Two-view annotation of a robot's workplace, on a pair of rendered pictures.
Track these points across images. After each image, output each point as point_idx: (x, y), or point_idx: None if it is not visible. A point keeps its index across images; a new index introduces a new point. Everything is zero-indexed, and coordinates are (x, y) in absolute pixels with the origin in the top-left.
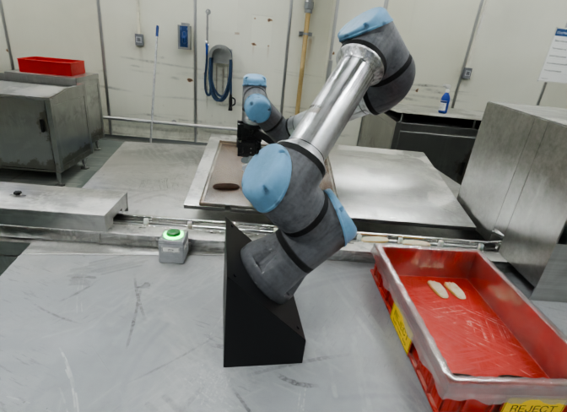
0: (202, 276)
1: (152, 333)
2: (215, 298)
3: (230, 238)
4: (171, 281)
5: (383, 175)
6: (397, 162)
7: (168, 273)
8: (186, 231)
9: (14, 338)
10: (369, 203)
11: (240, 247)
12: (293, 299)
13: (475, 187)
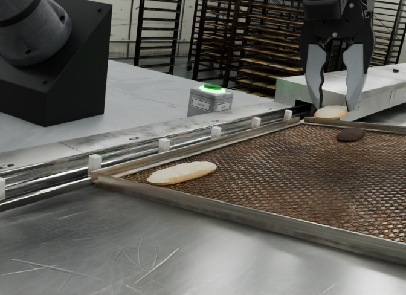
0: (148, 118)
1: (106, 93)
2: (104, 111)
3: (77, 3)
4: (161, 111)
5: None
6: None
7: (178, 114)
8: (212, 93)
9: (166, 83)
10: (51, 243)
11: (68, 14)
12: (6, 77)
13: None
